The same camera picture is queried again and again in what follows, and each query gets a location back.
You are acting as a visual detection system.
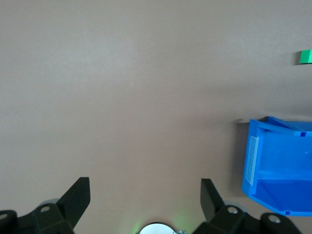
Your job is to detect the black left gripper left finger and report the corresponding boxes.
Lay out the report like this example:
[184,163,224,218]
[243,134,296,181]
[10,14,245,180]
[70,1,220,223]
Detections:
[0,177,91,234]

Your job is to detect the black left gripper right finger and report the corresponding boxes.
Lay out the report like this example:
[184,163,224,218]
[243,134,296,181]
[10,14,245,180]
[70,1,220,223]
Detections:
[192,178,303,234]

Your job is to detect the green cube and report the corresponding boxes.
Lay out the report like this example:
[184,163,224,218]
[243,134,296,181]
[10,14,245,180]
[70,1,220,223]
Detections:
[298,49,312,65]

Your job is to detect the blue plastic storage bin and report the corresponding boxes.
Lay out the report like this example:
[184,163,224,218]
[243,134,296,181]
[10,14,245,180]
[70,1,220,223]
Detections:
[240,116,312,217]

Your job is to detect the brown table mat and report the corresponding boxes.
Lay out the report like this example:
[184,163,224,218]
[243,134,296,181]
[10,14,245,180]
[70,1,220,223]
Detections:
[0,0,312,234]

